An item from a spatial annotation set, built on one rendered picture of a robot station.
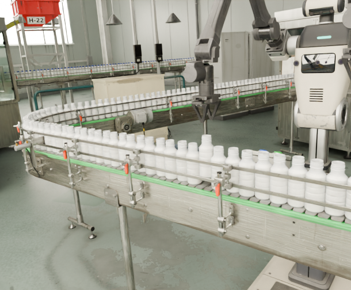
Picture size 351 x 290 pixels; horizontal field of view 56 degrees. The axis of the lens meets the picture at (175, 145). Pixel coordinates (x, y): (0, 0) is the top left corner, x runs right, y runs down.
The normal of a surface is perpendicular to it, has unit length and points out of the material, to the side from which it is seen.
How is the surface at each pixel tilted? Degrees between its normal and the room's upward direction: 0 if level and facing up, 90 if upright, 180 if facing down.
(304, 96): 90
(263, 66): 90
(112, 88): 90
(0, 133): 90
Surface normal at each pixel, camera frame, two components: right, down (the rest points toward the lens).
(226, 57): 0.57, 0.19
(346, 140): -0.83, 0.19
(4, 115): 0.79, 0.11
